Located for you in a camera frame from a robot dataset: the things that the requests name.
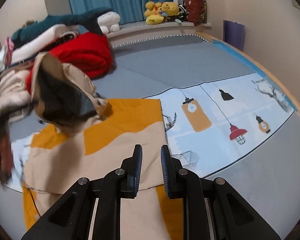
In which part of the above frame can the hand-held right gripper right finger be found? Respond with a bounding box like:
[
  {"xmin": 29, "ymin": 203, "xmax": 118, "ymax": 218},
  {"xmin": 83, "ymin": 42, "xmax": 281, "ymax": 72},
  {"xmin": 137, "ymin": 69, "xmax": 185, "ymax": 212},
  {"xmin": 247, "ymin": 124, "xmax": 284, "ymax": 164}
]
[{"xmin": 160, "ymin": 144, "xmax": 282, "ymax": 240}]

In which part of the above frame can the light blue printed bed runner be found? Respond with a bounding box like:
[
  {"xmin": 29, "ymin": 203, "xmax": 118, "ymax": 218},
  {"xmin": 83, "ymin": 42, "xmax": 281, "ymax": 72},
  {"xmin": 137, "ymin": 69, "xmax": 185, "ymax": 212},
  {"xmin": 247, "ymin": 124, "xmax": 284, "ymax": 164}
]
[{"xmin": 11, "ymin": 72, "xmax": 297, "ymax": 180}]

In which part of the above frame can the cream folded fleece blanket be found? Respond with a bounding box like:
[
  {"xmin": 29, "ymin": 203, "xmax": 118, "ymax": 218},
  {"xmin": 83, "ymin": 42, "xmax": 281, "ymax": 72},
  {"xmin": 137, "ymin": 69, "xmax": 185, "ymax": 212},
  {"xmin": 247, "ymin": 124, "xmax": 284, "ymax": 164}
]
[{"xmin": 0, "ymin": 69, "xmax": 33, "ymax": 123}]

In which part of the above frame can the dark red cushion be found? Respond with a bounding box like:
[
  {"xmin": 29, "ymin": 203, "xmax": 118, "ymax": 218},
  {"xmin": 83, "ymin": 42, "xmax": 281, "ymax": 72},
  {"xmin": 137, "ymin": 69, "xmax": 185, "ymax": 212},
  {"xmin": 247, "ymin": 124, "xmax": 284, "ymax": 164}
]
[{"xmin": 185, "ymin": 0, "xmax": 207, "ymax": 27}]

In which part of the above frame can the beige and mustard hooded jacket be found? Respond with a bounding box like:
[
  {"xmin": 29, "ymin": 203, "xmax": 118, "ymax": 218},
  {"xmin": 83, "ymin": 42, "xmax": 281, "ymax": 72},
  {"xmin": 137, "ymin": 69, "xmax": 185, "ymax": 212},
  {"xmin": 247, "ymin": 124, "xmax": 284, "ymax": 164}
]
[{"xmin": 22, "ymin": 52, "xmax": 184, "ymax": 240}]

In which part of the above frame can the window sill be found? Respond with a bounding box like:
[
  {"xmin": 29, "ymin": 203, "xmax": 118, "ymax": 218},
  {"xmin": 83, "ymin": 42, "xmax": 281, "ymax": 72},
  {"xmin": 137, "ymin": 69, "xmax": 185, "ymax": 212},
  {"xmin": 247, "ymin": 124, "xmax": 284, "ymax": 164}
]
[{"xmin": 107, "ymin": 20, "xmax": 212, "ymax": 48}]

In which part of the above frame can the yellow duck plush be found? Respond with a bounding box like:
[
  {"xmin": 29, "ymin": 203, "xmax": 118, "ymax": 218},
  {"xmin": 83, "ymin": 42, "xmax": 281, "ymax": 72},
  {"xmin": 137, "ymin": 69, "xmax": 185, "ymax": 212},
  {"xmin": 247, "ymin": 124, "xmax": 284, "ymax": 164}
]
[{"xmin": 144, "ymin": 1, "xmax": 163, "ymax": 25}]

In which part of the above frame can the blue bed sheet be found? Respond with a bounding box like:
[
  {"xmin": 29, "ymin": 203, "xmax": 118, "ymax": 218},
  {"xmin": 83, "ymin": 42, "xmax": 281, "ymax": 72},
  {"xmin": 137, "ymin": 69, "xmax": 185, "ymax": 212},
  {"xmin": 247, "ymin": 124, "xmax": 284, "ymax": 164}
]
[{"xmin": 212, "ymin": 39, "xmax": 297, "ymax": 112}]

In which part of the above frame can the bed with grey mat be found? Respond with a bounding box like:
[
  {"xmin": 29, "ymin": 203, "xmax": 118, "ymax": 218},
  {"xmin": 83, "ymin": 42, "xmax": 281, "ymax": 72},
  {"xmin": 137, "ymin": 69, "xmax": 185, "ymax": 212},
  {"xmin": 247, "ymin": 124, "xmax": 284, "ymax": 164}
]
[{"xmin": 0, "ymin": 31, "xmax": 300, "ymax": 240}]

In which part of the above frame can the red folded quilt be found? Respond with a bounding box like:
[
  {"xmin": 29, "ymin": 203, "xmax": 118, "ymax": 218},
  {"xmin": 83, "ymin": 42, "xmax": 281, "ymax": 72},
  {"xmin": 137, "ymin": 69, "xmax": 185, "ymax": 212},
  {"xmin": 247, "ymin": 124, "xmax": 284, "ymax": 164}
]
[{"xmin": 26, "ymin": 32, "xmax": 113, "ymax": 93}]

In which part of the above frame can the white and pink folded blanket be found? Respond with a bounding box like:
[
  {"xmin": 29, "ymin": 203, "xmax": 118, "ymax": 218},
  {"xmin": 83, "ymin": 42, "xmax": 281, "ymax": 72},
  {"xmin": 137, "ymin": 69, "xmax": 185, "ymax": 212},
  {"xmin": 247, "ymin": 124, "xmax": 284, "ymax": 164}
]
[{"xmin": 0, "ymin": 37, "xmax": 15, "ymax": 73}]

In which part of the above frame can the white plush toy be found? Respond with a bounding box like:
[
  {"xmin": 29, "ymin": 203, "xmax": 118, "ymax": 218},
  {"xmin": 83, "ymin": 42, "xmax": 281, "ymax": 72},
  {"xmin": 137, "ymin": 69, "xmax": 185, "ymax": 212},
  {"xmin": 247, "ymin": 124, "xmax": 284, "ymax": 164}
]
[{"xmin": 97, "ymin": 12, "xmax": 122, "ymax": 34}]

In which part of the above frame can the dark teal shark plush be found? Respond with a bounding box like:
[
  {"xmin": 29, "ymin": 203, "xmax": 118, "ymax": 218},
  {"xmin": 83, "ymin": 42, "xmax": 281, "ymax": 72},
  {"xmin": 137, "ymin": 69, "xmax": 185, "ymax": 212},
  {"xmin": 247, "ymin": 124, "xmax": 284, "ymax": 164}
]
[{"xmin": 11, "ymin": 7, "xmax": 113, "ymax": 42}]

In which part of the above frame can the black white striped plush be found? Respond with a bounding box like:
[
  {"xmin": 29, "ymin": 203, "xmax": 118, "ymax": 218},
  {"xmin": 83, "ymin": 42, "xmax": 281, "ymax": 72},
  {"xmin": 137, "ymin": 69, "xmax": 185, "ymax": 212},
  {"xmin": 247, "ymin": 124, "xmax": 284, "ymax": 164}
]
[{"xmin": 177, "ymin": 5, "xmax": 188, "ymax": 20}]

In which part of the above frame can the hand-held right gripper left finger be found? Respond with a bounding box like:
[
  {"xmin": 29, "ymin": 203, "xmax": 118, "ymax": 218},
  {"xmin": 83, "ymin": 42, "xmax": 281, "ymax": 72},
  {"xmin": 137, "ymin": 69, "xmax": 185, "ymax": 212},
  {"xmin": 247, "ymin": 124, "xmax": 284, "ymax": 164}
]
[{"xmin": 21, "ymin": 144, "xmax": 143, "ymax": 240}]

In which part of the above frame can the yellow bear plush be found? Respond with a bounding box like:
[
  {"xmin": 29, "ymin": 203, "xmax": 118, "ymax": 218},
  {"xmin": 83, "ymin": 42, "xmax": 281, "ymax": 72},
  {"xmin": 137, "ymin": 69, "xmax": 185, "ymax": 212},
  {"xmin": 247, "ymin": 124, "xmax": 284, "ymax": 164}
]
[{"xmin": 161, "ymin": 1, "xmax": 180, "ymax": 22}]

